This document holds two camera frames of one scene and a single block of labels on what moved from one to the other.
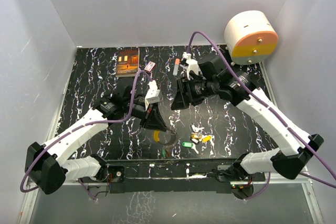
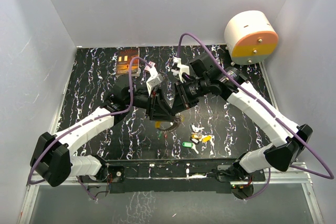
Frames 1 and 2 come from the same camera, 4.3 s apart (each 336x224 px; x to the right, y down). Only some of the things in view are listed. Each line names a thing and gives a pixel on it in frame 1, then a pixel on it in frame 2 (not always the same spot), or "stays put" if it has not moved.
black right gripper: [184, 96] stays put
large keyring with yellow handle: [169, 138] → [177, 120]
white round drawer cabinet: [250, 38] stays put
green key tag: [187, 144] stays put
